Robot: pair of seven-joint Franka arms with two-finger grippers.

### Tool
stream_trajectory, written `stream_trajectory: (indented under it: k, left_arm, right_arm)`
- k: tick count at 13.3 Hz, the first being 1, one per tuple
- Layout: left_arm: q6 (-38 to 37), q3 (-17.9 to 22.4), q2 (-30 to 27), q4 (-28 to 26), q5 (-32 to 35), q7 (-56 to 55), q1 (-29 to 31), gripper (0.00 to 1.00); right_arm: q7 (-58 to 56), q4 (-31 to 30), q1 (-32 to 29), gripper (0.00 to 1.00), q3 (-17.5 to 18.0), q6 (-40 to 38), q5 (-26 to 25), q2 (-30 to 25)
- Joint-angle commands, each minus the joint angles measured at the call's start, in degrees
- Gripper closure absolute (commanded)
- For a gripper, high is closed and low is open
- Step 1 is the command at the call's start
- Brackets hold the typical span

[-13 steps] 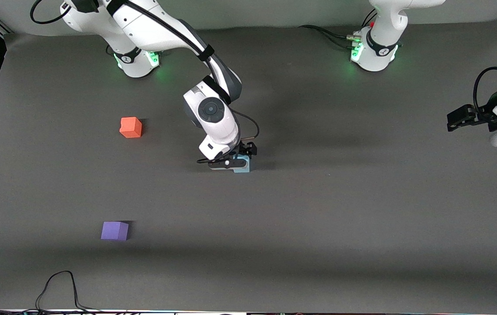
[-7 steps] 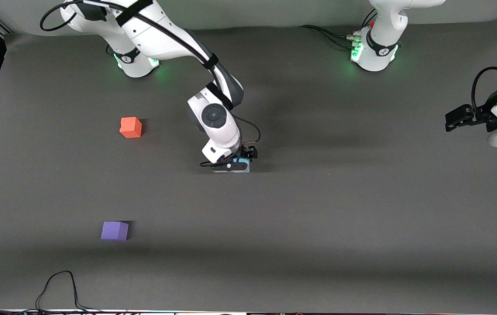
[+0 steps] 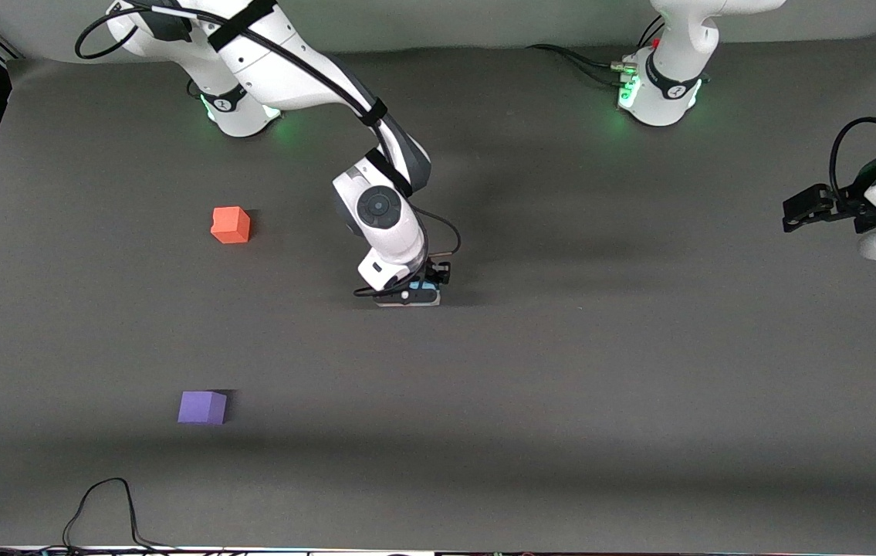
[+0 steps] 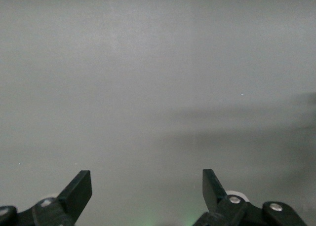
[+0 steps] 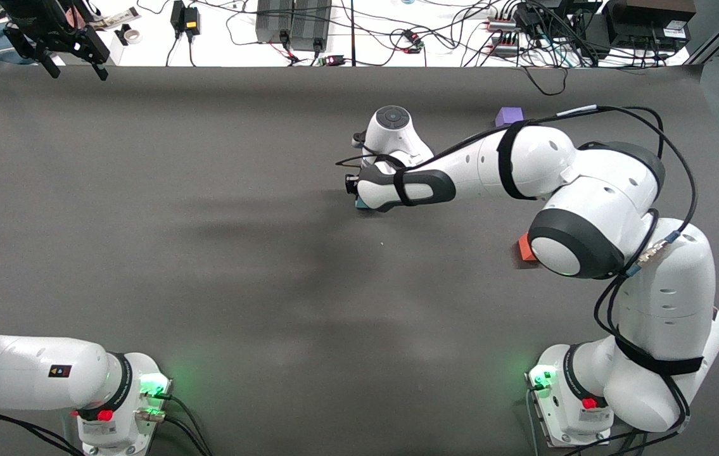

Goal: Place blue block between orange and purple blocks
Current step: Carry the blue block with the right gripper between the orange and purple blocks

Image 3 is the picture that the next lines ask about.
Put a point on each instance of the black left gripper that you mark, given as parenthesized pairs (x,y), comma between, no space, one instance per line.
(848,208)

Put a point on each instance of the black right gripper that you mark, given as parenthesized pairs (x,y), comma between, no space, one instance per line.
(436,273)

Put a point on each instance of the light blue foam block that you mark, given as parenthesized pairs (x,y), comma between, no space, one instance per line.
(426,288)

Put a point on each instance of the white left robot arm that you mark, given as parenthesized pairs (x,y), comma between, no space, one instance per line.
(669,93)

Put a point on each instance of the orange foam block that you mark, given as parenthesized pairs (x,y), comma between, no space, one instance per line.
(231,225)

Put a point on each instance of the purple foam block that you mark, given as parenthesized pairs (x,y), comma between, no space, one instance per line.
(202,408)

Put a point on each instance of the dark grey table mat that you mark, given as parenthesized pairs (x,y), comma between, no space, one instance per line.
(561,386)

